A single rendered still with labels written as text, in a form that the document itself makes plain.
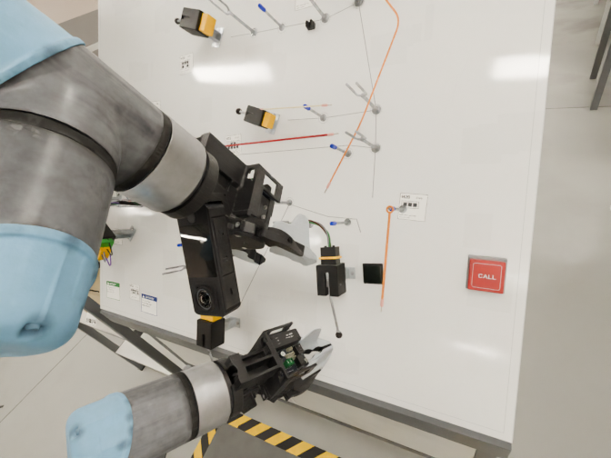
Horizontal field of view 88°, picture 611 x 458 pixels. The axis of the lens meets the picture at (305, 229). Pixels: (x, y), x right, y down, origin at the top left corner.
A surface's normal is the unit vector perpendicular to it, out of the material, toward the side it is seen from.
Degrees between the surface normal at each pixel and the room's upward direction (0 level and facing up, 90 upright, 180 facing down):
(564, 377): 0
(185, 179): 96
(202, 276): 54
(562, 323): 0
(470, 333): 48
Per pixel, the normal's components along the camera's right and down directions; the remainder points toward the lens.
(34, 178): 0.64, -0.40
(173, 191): 0.51, 0.63
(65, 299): 1.00, -0.06
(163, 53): -0.47, 0.05
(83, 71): 0.88, -0.23
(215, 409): 0.67, -0.04
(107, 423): 0.37, -0.75
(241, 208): -0.45, -0.38
